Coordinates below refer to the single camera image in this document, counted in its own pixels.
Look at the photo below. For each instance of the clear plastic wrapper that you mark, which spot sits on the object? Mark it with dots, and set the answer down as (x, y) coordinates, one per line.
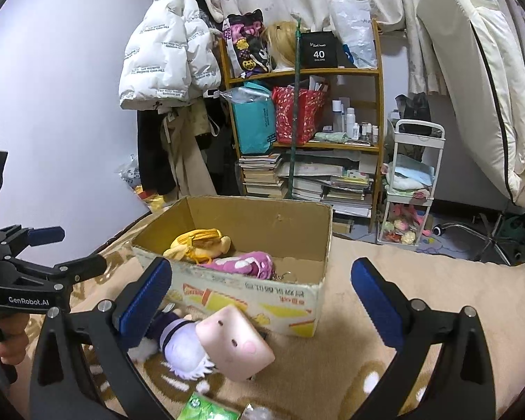
(256, 413)

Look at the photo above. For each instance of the wooden shelf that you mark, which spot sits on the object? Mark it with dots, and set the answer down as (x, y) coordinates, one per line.
(332, 71)

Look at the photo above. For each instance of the office chair base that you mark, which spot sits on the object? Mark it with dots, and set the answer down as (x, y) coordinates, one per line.
(492, 238)

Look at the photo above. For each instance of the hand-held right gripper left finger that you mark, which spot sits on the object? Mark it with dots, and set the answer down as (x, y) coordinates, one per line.
(144, 297)

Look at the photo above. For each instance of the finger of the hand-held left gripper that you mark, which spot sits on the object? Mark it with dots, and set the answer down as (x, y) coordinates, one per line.
(85, 264)
(46, 235)

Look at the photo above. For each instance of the green snack packet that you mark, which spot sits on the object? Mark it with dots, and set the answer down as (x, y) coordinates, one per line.
(201, 409)

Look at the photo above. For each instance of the stack of books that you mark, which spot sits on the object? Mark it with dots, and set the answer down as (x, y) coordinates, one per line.
(332, 188)
(260, 175)

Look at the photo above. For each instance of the row of white bottles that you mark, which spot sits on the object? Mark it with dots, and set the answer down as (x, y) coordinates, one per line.
(352, 124)

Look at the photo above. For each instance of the pile of small plush toys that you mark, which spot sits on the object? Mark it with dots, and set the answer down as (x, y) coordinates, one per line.
(402, 227)

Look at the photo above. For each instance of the black box with white print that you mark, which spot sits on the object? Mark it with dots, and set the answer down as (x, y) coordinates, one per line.
(319, 50)

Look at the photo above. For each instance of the green pole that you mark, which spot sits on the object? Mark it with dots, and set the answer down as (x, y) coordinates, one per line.
(295, 109)

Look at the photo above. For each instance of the white plastic bag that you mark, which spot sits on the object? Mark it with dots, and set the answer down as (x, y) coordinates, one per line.
(130, 173)

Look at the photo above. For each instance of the white folded mattress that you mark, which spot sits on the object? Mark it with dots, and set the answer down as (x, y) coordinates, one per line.
(485, 74)

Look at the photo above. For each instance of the pale green cloth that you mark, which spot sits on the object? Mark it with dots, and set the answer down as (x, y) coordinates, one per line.
(330, 137)

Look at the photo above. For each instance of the red gift bag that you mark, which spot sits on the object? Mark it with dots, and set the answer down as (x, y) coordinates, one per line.
(302, 116)

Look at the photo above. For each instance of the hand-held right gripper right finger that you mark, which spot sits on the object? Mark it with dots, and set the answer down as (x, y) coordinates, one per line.
(376, 302)

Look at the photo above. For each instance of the white trolley cart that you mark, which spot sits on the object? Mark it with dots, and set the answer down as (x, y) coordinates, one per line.
(437, 162)

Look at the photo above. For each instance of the white puffer jacket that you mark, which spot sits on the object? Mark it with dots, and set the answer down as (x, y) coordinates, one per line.
(162, 52)

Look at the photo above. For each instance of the clear plastic bag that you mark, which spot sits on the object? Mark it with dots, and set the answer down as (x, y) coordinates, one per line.
(354, 30)

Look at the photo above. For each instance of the person's left hand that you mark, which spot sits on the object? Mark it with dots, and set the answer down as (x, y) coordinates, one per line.
(11, 345)

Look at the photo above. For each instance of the black hanging garment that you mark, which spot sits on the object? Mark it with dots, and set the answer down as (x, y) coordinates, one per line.
(155, 148)

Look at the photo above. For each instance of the beige hanging garment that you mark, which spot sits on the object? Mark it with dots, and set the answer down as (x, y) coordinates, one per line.
(188, 153)

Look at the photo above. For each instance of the printed cardboard box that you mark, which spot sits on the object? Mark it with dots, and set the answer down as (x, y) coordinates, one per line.
(253, 297)

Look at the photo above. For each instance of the teal paper bag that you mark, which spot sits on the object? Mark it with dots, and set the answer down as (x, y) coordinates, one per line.
(256, 127)

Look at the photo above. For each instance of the blond wig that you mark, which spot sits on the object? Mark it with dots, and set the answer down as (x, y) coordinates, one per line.
(280, 46)

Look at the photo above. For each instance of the beige spotted blanket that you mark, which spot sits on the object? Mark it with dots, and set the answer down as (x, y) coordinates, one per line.
(442, 280)

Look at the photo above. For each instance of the folded pale cloths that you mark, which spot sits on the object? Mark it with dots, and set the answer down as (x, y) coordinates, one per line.
(409, 175)

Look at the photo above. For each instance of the pink plush toy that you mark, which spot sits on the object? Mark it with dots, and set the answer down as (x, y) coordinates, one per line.
(240, 264)

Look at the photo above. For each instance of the purple and black patterned bag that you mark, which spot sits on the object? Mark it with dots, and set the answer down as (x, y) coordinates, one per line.
(247, 43)

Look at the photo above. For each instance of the white-haired plush doll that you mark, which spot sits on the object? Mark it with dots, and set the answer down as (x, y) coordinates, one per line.
(227, 341)

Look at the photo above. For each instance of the yellow plush toy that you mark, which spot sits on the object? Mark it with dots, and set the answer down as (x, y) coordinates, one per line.
(197, 243)

